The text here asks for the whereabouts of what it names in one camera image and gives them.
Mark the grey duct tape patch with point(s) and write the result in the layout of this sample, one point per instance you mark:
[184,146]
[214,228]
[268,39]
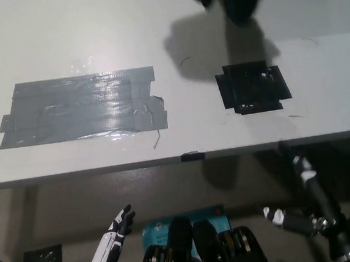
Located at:
[78,108]

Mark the teal printed box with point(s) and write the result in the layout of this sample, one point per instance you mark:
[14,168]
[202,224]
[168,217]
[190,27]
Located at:
[213,215]

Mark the crumpled black tape piece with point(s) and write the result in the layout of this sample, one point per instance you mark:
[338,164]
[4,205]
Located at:
[43,260]

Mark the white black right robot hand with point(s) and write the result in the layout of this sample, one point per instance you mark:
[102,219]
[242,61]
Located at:
[344,239]

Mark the black t-shirt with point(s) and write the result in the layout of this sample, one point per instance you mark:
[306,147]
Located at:
[237,0]

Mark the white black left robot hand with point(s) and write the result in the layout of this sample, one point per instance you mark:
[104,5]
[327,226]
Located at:
[104,250]

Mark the black tape square patch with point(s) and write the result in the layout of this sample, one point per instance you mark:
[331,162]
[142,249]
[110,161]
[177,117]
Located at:
[251,87]

